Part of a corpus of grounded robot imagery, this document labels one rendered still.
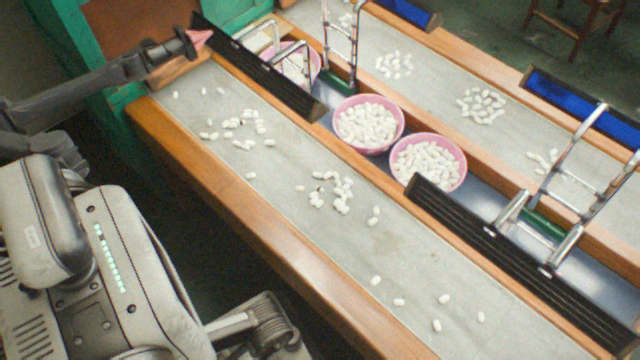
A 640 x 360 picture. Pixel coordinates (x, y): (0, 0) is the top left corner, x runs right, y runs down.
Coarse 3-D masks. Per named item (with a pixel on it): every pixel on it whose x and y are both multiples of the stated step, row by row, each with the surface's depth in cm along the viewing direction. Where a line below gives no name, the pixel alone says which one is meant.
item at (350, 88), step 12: (324, 0) 176; (360, 0) 167; (324, 12) 180; (324, 24) 185; (324, 36) 190; (348, 36) 179; (324, 48) 195; (324, 60) 200; (348, 60) 189; (324, 72) 205; (336, 84) 204; (348, 84) 201
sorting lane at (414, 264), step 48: (192, 96) 196; (240, 96) 195; (288, 144) 181; (288, 192) 169; (336, 240) 159; (384, 240) 158; (432, 240) 158; (384, 288) 149; (432, 288) 149; (480, 288) 148; (432, 336) 141; (480, 336) 140; (528, 336) 140
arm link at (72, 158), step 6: (72, 150) 105; (60, 156) 103; (66, 156) 104; (72, 156) 105; (78, 156) 107; (66, 162) 105; (72, 162) 106; (78, 162) 107; (84, 162) 108; (72, 168) 106; (78, 168) 107; (84, 168) 108
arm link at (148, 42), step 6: (144, 42) 146; (150, 42) 145; (156, 42) 147; (138, 48) 140; (144, 48) 145; (126, 54) 138; (132, 54) 138; (144, 60) 140; (150, 72) 143; (144, 78) 143
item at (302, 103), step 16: (192, 16) 168; (224, 32) 161; (224, 48) 162; (240, 48) 157; (240, 64) 158; (256, 64) 154; (256, 80) 156; (272, 80) 151; (288, 80) 148; (288, 96) 149; (304, 96) 145; (304, 112) 146; (320, 112) 146
